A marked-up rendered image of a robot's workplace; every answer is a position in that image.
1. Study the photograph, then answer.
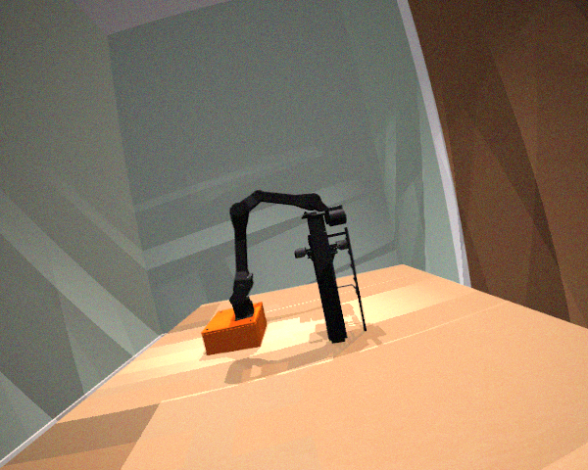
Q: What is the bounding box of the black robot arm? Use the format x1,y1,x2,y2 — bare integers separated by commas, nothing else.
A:
229,189,347,321

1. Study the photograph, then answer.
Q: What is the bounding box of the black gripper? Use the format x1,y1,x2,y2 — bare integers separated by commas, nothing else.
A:
294,240,349,261

